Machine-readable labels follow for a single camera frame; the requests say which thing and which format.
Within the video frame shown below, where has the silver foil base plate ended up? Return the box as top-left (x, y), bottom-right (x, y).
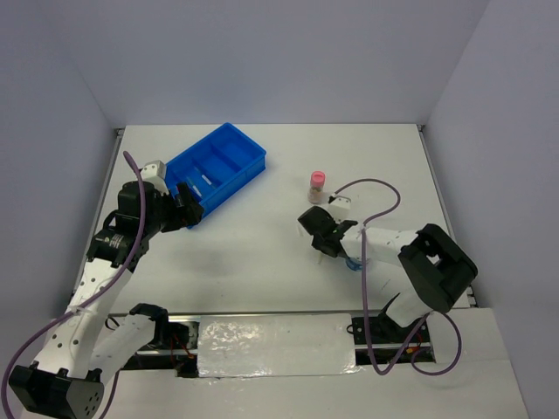
top-left (197, 313), bottom-right (358, 378)

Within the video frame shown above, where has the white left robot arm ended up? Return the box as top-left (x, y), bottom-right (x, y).
top-left (3, 181), bottom-right (204, 418)

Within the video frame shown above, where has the blue compartment tray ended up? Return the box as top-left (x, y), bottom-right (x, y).
top-left (165, 123), bottom-right (266, 217)

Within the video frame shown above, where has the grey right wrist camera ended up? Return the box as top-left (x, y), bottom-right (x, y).
top-left (327, 194), bottom-right (351, 223)

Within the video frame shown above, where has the blue paint jar right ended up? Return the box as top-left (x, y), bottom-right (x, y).
top-left (345, 258), bottom-right (368, 271)

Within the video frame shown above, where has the pink lidded small bottle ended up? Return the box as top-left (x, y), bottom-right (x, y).
top-left (307, 171), bottom-right (326, 204)

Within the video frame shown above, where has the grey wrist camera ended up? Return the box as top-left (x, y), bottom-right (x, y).
top-left (327, 194), bottom-right (351, 223)
top-left (141, 160), bottom-right (169, 195)

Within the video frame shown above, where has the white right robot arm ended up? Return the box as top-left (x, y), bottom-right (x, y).
top-left (298, 206), bottom-right (479, 341)

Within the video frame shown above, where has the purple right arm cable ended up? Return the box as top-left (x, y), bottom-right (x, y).
top-left (331, 177), bottom-right (463, 376)

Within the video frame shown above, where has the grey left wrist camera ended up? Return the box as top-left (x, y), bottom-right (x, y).
top-left (141, 160), bottom-right (169, 195)

